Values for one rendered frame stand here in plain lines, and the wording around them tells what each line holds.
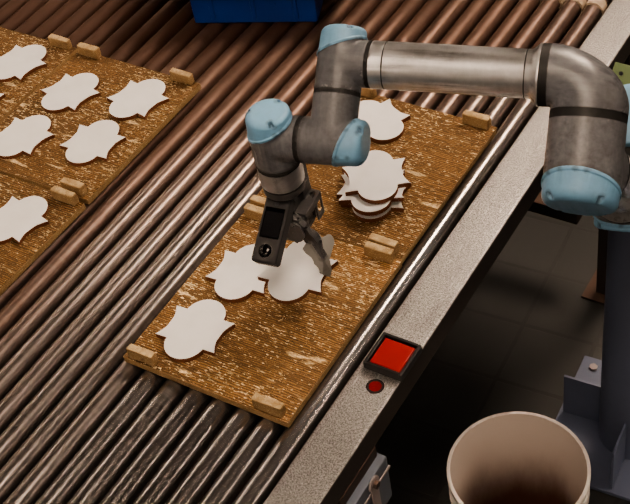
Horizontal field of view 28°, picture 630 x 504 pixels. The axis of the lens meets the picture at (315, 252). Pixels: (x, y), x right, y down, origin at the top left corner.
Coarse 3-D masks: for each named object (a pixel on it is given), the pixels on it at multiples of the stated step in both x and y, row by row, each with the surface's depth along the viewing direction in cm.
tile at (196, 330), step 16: (192, 304) 229; (208, 304) 229; (176, 320) 227; (192, 320) 227; (208, 320) 226; (224, 320) 226; (160, 336) 225; (176, 336) 224; (192, 336) 224; (208, 336) 223; (176, 352) 222; (192, 352) 221; (208, 352) 221
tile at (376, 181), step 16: (368, 160) 246; (384, 160) 245; (400, 160) 244; (352, 176) 243; (368, 176) 242; (384, 176) 242; (400, 176) 241; (352, 192) 240; (368, 192) 239; (384, 192) 239
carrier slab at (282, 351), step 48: (240, 240) 241; (288, 240) 239; (336, 240) 238; (192, 288) 234; (336, 288) 229; (384, 288) 228; (144, 336) 227; (240, 336) 224; (288, 336) 222; (336, 336) 221; (192, 384) 218; (240, 384) 216; (288, 384) 215
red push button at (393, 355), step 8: (384, 344) 219; (392, 344) 219; (400, 344) 218; (376, 352) 218; (384, 352) 218; (392, 352) 217; (400, 352) 217; (408, 352) 217; (376, 360) 217; (384, 360) 216; (392, 360) 216; (400, 360) 216; (392, 368) 215; (400, 368) 215
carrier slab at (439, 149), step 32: (416, 128) 258; (448, 128) 256; (480, 128) 255; (416, 160) 251; (448, 160) 249; (416, 192) 244; (448, 192) 243; (320, 224) 241; (352, 224) 240; (384, 224) 239; (416, 224) 238
